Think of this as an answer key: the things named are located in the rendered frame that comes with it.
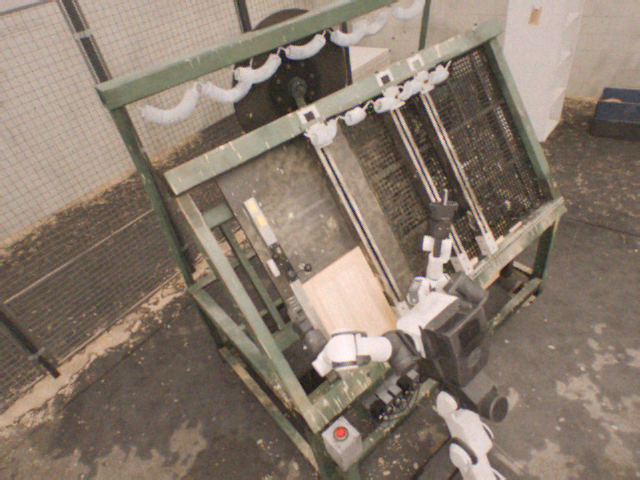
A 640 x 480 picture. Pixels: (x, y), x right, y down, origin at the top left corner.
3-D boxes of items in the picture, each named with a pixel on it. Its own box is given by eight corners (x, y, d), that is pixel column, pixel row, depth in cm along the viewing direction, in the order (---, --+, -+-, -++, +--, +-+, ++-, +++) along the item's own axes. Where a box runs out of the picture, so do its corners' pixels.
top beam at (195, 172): (171, 199, 178) (175, 196, 169) (159, 178, 176) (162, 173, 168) (490, 40, 271) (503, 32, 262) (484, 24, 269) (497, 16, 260)
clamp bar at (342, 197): (395, 327, 226) (426, 334, 205) (288, 119, 204) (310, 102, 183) (408, 317, 230) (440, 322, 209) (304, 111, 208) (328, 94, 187)
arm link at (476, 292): (473, 290, 193) (489, 288, 180) (462, 306, 192) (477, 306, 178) (452, 274, 193) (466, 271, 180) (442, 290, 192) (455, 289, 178)
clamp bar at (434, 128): (480, 256, 257) (515, 255, 235) (394, 68, 235) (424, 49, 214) (490, 248, 261) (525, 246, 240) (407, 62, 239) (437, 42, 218)
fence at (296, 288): (338, 377, 209) (342, 379, 206) (241, 203, 192) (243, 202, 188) (346, 370, 211) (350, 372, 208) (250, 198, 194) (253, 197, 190)
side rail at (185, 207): (292, 407, 204) (302, 414, 194) (170, 201, 184) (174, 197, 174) (302, 399, 206) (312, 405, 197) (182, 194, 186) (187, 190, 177)
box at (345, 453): (344, 473, 187) (339, 454, 176) (327, 453, 195) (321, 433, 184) (364, 453, 192) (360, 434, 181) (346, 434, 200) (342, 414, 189)
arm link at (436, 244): (451, 226, 194) (447, 248, 199) (426, 223, 197) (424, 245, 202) (450, 236, 184) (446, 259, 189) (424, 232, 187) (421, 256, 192)
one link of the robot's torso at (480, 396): (513, 410, 174) (502, 376, 168) (494, 431, 168) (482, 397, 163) (458, 384, 198) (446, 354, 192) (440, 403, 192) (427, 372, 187)
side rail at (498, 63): (539, 202, 293) (554, 200, 283) (474, 48, 273) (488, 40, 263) (545, 197, 296) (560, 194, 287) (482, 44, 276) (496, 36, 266)
